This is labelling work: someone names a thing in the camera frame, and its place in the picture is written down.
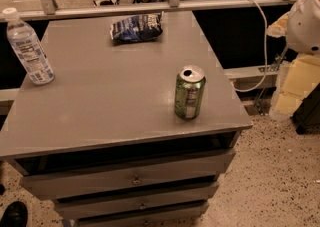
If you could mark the grey drawer cabinet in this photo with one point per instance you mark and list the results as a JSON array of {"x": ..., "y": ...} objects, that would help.
[{"x": 110, "y": 104}]

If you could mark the green soda can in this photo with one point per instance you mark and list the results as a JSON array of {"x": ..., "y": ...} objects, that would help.
[{"x": 190, "y": 84}]

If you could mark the blue chip bag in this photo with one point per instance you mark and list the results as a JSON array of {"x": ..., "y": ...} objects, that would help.
[{"x": 137, "y": 28}]

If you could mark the clear plastic water bottle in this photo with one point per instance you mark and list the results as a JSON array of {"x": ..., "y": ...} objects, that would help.
[{"x": 27, "y": 47}]

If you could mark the grey drawer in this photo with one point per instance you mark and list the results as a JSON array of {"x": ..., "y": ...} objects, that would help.
[
  {"x": 127, "y": 175},
  {"x": 137, "y": 201},
  {"x": 148, "y": 216}
]

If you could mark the top grey drawer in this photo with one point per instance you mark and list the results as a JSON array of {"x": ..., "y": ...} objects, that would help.
[{"x": 127, "y": 175}]

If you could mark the bottom grey drawer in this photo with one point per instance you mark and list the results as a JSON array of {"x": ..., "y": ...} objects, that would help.
[{"x": 148, "y": 216}]

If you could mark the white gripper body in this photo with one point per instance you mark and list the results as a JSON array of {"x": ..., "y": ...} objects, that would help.
[{"x": 305, "y": 26}]

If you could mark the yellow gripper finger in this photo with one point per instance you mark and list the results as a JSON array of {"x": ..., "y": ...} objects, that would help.
[
  {"x": 295, "y": 81},
  {"x": 278, "y": 28}
]

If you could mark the black shoe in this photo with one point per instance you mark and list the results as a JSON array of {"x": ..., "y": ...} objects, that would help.
[{"x": 15, "y": 215}]

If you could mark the middle grey drawer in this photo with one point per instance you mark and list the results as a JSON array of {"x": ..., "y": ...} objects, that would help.
[{"x": 137, "y": 201}]

